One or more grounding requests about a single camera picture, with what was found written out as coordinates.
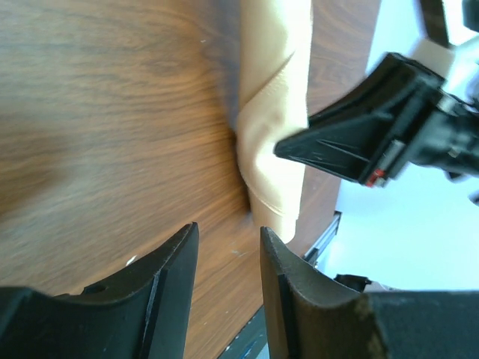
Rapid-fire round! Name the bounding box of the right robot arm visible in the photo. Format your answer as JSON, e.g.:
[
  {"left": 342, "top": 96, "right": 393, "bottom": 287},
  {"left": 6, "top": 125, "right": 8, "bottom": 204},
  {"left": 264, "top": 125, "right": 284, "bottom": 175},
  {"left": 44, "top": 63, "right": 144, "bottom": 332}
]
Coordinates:
[{"left": 274, "top": 1, "right": 478, "bottom": 187}]

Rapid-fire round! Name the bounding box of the aluminium table frame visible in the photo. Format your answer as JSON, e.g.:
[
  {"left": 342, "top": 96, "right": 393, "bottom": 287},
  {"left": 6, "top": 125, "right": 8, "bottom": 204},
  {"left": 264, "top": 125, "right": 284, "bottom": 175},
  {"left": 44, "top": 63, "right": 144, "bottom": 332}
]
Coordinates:
[{"left": 302, "top": 211, "right": 342, "bottom": 267}]

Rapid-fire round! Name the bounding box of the peach cloth napkin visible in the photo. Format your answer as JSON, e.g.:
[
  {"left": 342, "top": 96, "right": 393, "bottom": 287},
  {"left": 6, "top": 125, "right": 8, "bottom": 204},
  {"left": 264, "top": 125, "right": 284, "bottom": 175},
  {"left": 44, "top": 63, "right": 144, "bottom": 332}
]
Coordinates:
[{"left": 236, "top": 1, "right": 313, "bottom": 243}]

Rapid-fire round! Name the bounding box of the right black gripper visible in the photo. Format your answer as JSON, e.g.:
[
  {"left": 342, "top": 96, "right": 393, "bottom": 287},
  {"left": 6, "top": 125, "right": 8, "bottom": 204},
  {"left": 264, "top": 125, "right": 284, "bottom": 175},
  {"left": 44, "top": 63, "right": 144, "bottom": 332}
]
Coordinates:
[{"left": 274, "top": 52, "right": 478, "bottom": 185}]

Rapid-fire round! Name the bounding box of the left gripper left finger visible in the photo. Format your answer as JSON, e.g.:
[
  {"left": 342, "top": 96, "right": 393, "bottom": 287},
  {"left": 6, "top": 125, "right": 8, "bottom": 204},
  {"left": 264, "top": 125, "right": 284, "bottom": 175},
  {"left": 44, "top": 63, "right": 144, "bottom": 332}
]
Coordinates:
[{"left": 1, "top": 223, "right": 199, "bottom": 358}]

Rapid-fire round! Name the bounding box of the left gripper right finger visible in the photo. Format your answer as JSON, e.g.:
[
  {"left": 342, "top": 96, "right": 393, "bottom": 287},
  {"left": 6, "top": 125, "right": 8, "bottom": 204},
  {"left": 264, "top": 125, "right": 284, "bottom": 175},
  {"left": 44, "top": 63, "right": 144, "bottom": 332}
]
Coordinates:
[{"left": 260, "top": 227, "right": 478, "bottom": 358}]

